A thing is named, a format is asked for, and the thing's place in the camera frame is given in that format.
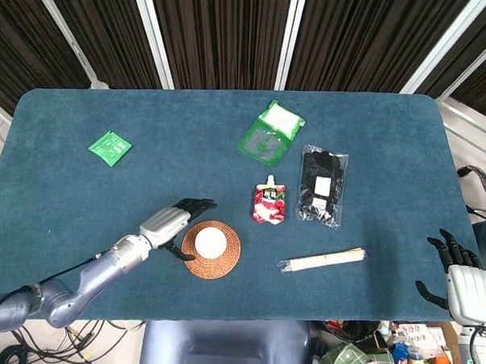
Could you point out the blue table cloth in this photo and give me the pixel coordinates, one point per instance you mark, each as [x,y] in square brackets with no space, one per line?
[244,142]

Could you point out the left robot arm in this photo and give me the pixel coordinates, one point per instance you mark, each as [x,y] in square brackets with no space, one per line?
[77,281]

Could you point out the black item in clear bag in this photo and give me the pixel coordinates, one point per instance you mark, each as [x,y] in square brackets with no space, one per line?
[322,185]

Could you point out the box of assorted clutter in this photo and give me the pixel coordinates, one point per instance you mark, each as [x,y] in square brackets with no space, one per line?
[385,351]

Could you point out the wrapped wooden chopsticks bundle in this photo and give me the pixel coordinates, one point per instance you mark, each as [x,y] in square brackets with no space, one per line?
[324,260]

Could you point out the small green sachet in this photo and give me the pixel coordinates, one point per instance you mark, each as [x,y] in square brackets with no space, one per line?
[109,148]

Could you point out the round woven orange coaster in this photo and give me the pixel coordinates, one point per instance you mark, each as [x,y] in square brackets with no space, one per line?
[223,262]

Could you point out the white paper cup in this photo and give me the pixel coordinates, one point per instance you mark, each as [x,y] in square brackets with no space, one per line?
[210,242]

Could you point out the black chair frame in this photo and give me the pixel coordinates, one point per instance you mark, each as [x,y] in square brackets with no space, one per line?
[482,188]

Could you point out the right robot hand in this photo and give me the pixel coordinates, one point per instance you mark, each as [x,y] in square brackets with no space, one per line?
[468,292]

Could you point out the green and white packet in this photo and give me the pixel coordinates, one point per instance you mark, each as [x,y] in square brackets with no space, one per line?
[269,135]

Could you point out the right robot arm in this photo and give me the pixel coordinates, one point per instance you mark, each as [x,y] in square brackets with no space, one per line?
[477,357]

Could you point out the blue-grey robot torso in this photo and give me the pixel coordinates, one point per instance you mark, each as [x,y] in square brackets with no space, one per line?
[225,344]

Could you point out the red drink pouch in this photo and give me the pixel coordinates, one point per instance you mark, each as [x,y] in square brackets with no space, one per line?
[269,203]

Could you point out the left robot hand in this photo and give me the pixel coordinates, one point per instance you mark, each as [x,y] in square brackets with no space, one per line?
[172,223]

